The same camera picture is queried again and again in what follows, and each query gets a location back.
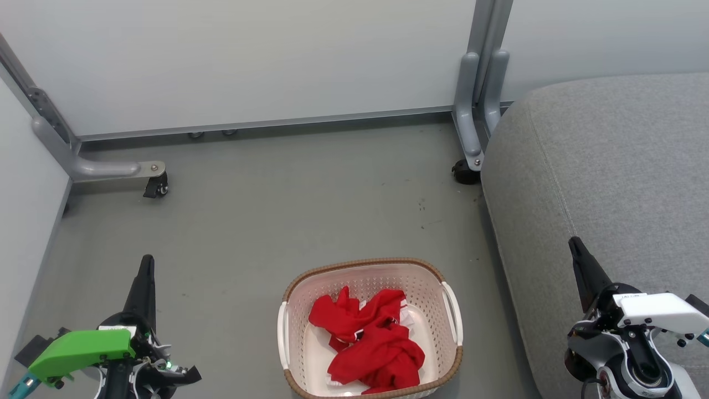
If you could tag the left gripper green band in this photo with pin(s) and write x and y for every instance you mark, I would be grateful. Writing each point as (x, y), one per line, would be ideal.
(83, 349)

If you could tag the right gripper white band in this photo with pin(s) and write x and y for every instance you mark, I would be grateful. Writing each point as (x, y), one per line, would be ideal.
(653, 310)

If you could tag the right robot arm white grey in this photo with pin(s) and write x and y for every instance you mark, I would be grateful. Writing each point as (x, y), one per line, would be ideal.
(626, 360)

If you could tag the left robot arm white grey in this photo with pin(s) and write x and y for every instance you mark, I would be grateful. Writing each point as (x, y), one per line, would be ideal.
(149, 374)

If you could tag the grey fabric sofa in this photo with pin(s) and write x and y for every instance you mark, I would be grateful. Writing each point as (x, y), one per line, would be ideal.
(609, 177)

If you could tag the black caster wheel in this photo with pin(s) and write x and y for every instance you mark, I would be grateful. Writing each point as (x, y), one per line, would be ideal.
(157, 187)
(464, 173)

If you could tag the grey partition foot with plate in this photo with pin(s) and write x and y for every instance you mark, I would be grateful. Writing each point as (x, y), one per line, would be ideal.
(105, 168)

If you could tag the white perforated laundry basket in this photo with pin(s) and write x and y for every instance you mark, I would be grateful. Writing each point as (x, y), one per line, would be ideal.
(432, 310)

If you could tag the grey curved partition foot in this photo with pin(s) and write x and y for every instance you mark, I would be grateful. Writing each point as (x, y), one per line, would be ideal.
(467, 111)
(494, 94)

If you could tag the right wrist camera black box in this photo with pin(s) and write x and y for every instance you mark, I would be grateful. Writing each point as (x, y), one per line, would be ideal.
(699, 303)

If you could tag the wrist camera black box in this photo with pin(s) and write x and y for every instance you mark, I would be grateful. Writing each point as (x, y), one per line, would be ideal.
(33, 346)
(699, 303)

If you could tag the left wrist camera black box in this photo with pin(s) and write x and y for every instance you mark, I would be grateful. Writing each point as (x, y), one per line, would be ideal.
(33, 346)

